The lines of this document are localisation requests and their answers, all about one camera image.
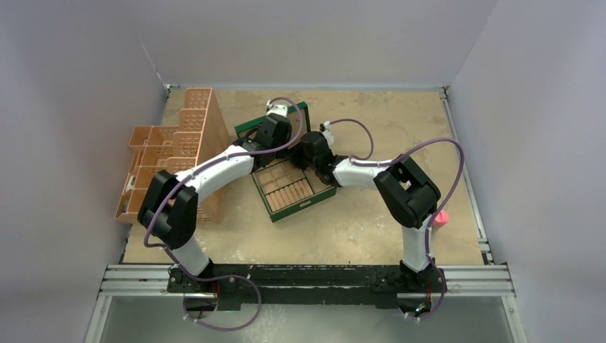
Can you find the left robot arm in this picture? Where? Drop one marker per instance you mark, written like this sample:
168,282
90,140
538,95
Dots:
169,209

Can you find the green jewelry box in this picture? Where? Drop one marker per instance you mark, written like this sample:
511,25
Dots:
284,188

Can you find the orange plastic tiered organizer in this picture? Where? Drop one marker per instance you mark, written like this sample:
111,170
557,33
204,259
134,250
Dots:
200,135

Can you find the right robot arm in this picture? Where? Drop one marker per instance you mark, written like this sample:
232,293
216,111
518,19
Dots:
408,193

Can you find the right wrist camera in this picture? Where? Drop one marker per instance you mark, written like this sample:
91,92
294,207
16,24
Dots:
326,130

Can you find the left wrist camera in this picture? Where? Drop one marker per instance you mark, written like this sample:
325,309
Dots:
277,109

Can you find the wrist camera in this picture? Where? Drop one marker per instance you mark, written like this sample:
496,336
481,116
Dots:
326,130
277,109

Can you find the small pink object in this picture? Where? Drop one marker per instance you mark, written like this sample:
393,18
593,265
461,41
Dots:
440,220

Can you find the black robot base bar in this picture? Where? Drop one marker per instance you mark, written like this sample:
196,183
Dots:
229,286

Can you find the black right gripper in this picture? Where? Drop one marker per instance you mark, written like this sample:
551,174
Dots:
294,156

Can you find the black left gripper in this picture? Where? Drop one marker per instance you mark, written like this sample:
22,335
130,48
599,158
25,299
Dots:
280,154

